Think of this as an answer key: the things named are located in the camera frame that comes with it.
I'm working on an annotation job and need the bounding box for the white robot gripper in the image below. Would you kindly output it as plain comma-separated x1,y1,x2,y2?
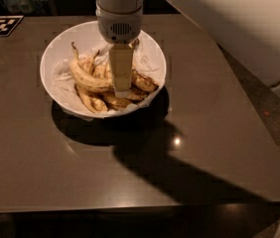
96,4,143,98

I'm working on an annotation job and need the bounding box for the long front spotted banana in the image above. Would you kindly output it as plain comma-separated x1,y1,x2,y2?
70,43,113,93

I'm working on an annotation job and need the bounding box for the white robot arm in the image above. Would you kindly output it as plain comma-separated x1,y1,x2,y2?
96,0,280,97

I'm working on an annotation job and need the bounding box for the upright centre spotted banana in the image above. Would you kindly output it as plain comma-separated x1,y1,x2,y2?
105,61,112,79

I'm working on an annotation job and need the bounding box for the white bowl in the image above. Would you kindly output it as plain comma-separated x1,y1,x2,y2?
40,21,167,120

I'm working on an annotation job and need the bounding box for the back left spotted banana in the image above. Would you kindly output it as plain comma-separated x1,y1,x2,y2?
80,53,99,74

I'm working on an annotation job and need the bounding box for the middle right spotted banana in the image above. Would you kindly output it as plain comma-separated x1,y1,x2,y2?
127,86,148,101

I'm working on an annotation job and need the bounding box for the lower middle spotted banana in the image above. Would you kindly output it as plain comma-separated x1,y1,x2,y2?
101,92,131,110

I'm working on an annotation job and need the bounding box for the lower left spotted banana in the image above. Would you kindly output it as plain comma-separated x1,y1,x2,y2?
75,85,108,113

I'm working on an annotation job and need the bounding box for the black white fiducial marker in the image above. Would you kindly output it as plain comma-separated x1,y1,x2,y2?
0,16,23,37

